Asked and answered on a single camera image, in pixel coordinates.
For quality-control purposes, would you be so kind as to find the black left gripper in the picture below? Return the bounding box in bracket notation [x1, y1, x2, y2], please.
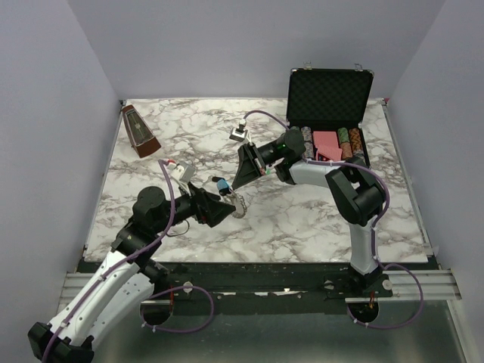
[154, 181, 236, 234]

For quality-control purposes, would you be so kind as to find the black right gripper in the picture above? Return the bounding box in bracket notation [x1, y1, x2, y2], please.
[232, 141, 284, 191]

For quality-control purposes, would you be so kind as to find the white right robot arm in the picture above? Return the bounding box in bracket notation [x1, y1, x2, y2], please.
[231, 129, 389, 296]

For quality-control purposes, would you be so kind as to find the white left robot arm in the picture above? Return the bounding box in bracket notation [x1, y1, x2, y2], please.
[28, 185, 236, 362]

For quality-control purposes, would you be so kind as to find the pink playing card deck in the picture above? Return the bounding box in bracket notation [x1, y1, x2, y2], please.
[312, 131, 343, 161]

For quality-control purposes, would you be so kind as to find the brown wooden metronome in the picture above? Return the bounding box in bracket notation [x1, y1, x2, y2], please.
[122, 105, 161, 159]

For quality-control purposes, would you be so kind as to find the black poker chip case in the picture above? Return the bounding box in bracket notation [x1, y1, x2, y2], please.
[286, 68, 374, 165]

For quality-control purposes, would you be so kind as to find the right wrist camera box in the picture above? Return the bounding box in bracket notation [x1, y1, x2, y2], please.
[229, 119, 251, 143]

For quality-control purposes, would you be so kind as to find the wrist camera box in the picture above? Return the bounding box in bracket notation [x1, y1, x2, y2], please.
[229, 119, 251, 143]
[171, 162, 195, 184]

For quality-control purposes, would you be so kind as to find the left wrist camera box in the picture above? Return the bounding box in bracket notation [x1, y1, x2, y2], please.
[171, 162, 195, 184]

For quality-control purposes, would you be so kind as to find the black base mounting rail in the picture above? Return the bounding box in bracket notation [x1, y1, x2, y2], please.
[64, 260, 462, 317]

